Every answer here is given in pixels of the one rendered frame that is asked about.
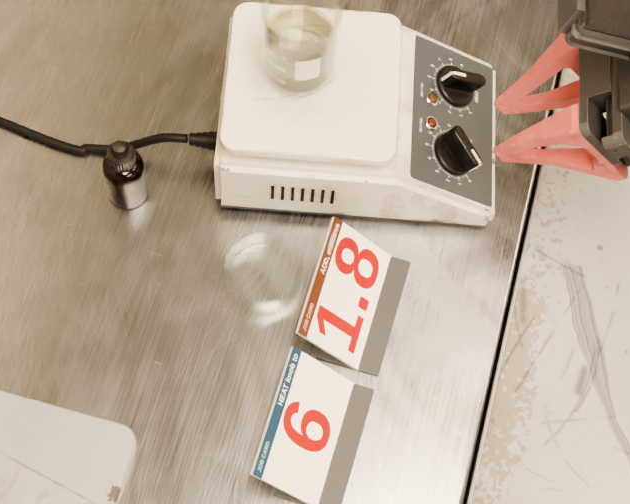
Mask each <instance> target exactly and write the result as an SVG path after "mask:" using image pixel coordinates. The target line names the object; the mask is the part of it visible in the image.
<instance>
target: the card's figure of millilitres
mask: <svg viewBox="0 0 630 504"><path fill-rule="evenodd" d="M384 258H385V255H384V254H383V253H381V252H380V251H379V250H377V249H376V248H374V247H373V246H371V245H370V244H369V243H367V242H366V241H364V240H363V239H361V238H360V237H359V236H357V235H356V234H354V233H353V232H352V231H350V230H349V229H347V228H346V227H344V226H343V225H342V227H341V230H340V234H339V237H338V240H337V243H336V246H335V250H334V253H333V256H332V259H331V262H330V265H329V269H328V272H327V275H326V278H325V281H324V284H323V288H322V291H321V294H320V297H319V300H318V303H317V307H316V310H315V313H314V316H313V319H312V323H311V326H310V329H309V332H308V334H309V335H310V336H312V337H314V338H315V339H317V340H318V341H320V342H322V343H323V344H325V345H326V346H328V347H330V348H331V349H333V350H334V351H336V352H338V353H339V354H341V355H342V356H344V357H346V358H347V359H349V360H350V361H352V362H354V359H355V356H356V352H357V349H358V346H359V342H360V339H361V336H362V332H363V329H364V325H365V322H366V319H367V315H368V312H369V308H370V305H371V302H372V298H373V295H374V292H375V288H376V285H377V281H378V278H379V275H380V271H381V268H382V264H383V261H384Z"/></svg>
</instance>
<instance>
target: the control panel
mask: <svg viewBox="0 0 630 504"><path fill-rule="evenodd" d="M448 65H453V66H456V67H458V68H460V69H462V70H463V71H468V72H472V73H477V74H481V75H483V76H484V77H485V79H486V84H485V85H484V86H483V87H481V88H479V89H478V90H476V91H475V92H474V95H473V99H472V101H471V102H470V103H469V104H468V105H466V106H464V107H456V106H453V105H451V104H450V103H448V102H447V101H446V100H445V99H444V97H443V96H442V95H441V93H440V91H439V89H438V85H437V75H438V73H439V71H440V70H441V69H442V68H443V67H445V66H448ZM430 93H434V94H435V95H436V96H437V98H438V100H437V102H436V103H435V104H434V103H432V102H430V100H429V98H428V95H429V94H430ZM430 117H432V118H434V119H435V120H436V122H437V126H436V127H435V128H432V127H430V126H429V124H428V118H430ZM455 126H460V127H461V128H462V129H463V130H464V132H465V134H466V135H467V137H468V138H469V140H470V142H471V143H472V145H473V146H474V148H475V150H476V151H477V153H478V154H479V156H480V158H481V161H482V163H481V164H482V165H480V166H479V167H477V168H475V169H474V170H472V171H470V172H469V171H468V172H467V173H465V174H463V175H459V176H457V175H453V174H450V173H449V172H447V171H446V170H445V169H444V168H443V167H442V166H441V165H440V163H439V161H438V159H437V157H436V153H435V143H436V140H437V139H438V137H439V136H441V135H442V134H444V133H445V132H447V131H448V130H450V129H452V128H453V127H455ZM492 127H493V68H490V67H488V66H486V65H484V64H482V63H479V62H477V61H475V60H472V59H470V58H468V57H466V56H463V55H461V54H459V53H457V52H454V51H452V50H450V49H448V48H445V47H443V46H441V45H439V44H436V43H434V42H432V41H430V40H427V39H425V38H423V37H421V36H418V35H416V37H415V56H414V82H413V108H412V135H411V161H410V175H411V177H412V178H414V179H416V180H419V181H421V182H424V183H427V184H429V185H432V186H435V187H437V188H440V189H443V190H445V191H448V192H451V193H453V194H456V195H459V196H461V197H464V198H467V199H469V200H472V201H475V202H477V203H480V204H483V205H485V206H488V207H489V206H490V207H492Z"/></svg>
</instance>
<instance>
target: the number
mask: <svg viewBox="0 0 630 504"><path fill-rule="evenodd" d="M346 385H347V382H345V381H343V380H342V379H340V378H338V377H337V376H335V375H333V374H332V373H330V372H328V371H327V370H325V369H324V368H322V367H320V366H319V365H317V364H315V363H314V362H312V361H310V360H309V359H307V358H305V357H304V356H302V355H301V357H300V360H299V363H298V366H297V369H296V372H295V376H294V379H293V382H292V385H291V388H290V391H289V395H288V398H287V401H286V404H285V407H284V410H283V414H282V417H281V420H280V423H279V426H278V430H277V433H276V436H275V439H274V442H273V445H272V449H271V452H270V455H269V458H268V461H267V464H266V468H265V471H264V474H263V475H264V476H266V477H268V478H270V479H272V480H274V481H276V482H277V483H279V484H281V485H283V486H285V487H287V488H289V489H291V490H293V491H295V492H297V493H298V494H300V495H302V496H304V497H306V498H308V499H310V500H313V497H314V494H315V490H316V487H317V483H318V480H319V477H320V473H321V470H322V467H323V463H324V460H325V456H326V453H327V450H328V446H329V443H330V439H331V436H332V433H333V429H334V426H335V423H336V419H337V416H338V412H339V409H340V406H341V402H342V399H343V395H344V392H345V389H346Z"/></svg>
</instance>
